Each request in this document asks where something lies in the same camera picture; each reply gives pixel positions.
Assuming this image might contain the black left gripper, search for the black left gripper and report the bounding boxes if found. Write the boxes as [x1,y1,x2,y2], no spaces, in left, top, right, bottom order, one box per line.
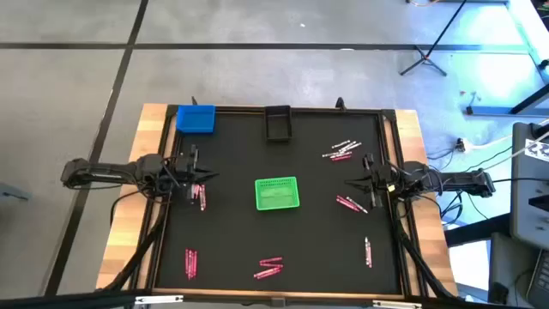
[173,144,220,203]

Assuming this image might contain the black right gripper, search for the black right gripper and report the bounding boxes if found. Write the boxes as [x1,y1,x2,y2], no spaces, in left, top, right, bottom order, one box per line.
[344,154,400,209]

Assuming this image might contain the green plastic basket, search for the green plastic basket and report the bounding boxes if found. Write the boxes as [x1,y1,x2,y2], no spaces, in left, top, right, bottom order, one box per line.
[254,176,301,212]

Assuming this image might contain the blue plastic basket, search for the blue plastic basket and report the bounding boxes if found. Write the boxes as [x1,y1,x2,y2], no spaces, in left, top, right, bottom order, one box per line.
[175,104,216,135]

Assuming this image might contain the black table mat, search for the black table mat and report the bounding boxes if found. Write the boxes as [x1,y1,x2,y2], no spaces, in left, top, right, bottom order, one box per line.
[154,109,404,295]

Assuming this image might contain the black plastic basket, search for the black plastic basket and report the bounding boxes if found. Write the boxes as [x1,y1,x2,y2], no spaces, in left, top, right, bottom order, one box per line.
[263,105,293,143]

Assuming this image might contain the black metal bar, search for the black metal bar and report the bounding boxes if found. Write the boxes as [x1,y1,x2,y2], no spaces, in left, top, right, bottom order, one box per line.
[443,213,514,249]

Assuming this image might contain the black tripod stand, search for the black tripod stand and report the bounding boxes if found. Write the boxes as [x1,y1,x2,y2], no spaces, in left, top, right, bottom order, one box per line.
[399,0,469,77]

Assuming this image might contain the grey equipment cabinet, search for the grey equipment cabinet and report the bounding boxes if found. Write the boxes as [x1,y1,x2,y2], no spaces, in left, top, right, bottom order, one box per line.
[510,121,549,251]

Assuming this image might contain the low grey box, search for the low grey box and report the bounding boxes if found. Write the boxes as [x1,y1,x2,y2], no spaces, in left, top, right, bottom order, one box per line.
[487,233,549,309]

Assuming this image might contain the white marker label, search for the white marker label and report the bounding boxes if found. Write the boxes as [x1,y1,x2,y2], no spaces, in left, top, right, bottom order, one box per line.
[524,137,549,163]

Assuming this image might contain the black rig beam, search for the black rig beam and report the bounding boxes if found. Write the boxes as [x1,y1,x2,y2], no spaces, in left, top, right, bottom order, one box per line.
[0,288,151,309]

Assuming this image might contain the grey floor object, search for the grey floor object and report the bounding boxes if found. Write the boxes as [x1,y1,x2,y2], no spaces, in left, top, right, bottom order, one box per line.
[0,182,33,203]

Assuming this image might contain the black aluminium table frame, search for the black aluminium table frame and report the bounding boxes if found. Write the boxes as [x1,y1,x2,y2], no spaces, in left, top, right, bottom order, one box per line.
[130,102,455,304]

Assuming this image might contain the black cable conduit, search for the black cable conduit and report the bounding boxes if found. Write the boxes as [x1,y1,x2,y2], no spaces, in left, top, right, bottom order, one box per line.
[99,201,172,294]
[390,201,456,300]

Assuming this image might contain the silver metal bracket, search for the silver metal bracket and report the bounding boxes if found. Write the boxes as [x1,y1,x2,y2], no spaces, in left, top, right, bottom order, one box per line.
[371,300,424,309]
[135,294,184,306]

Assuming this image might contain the dark metal desk frame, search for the dark metal desk frame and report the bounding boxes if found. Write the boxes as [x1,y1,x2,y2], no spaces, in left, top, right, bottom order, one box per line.
[465,83,549,119]

